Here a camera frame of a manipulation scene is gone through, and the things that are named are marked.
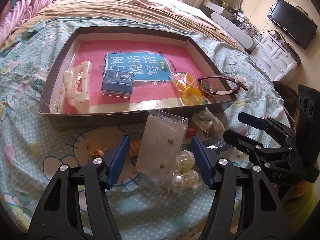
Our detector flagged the pearl white hair clips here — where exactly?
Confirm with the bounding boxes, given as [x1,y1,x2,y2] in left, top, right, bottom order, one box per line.
[169,150,199,191]

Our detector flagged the orange spiral hair tie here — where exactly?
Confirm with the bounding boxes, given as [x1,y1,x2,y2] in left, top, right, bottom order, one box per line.
[87,139,143,162]

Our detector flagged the red bead earrings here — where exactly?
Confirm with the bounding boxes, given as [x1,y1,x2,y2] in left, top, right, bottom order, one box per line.
[185,126,197,139]

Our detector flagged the white tube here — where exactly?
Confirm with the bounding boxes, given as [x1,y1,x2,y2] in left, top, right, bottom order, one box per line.
[192,107,226,140]

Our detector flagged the earring card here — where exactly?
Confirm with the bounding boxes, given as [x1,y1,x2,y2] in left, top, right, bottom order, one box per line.
[136,110,188,184]

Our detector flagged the dark red strap watch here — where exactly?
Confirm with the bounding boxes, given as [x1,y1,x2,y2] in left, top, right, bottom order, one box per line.
[197,75,248,96]

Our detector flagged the blue transparent jewelry box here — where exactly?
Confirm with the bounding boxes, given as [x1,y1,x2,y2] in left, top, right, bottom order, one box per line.
[101,70,134,98]

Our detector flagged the white cream hair claw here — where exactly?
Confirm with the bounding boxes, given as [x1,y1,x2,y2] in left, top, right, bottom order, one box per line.
[63,61,92,113]

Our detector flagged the dark purple bead bracelet bag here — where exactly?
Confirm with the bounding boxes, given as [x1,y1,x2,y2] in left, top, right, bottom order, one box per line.
[206,140,240,160]

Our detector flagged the Hello Kitty teal bedsheet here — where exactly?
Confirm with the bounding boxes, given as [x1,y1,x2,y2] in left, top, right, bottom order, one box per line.
[1,17,289,239]

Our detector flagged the dark cardboard tray box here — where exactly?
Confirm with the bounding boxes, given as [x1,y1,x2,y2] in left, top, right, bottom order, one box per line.
[40,26,238,128]

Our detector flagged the white drawer cabinet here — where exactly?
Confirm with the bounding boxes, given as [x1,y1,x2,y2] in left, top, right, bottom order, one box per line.
[250,34,299,85]

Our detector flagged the pink book with blue title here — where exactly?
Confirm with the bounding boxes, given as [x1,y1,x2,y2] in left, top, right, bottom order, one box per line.
[63,40,210,114]

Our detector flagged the black flat television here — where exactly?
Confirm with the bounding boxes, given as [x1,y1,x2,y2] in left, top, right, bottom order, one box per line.
[267,0,318,49]

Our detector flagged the white grey dresser desk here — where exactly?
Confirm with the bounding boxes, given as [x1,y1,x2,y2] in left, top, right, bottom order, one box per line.
[200,0,257,54]

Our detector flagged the pink floral cloth on bed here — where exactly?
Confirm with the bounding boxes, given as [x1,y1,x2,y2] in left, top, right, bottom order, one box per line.
[130,0,228,36]

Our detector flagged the heart shaped vanity mirror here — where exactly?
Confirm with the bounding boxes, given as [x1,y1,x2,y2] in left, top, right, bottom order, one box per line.
[231,0,243,10]

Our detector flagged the tan striped blanket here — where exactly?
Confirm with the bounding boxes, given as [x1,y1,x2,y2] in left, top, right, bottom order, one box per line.
[1,0,240,49]

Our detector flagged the pink quilt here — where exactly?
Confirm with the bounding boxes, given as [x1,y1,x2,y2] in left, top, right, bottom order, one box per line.
[1,0,54,47]

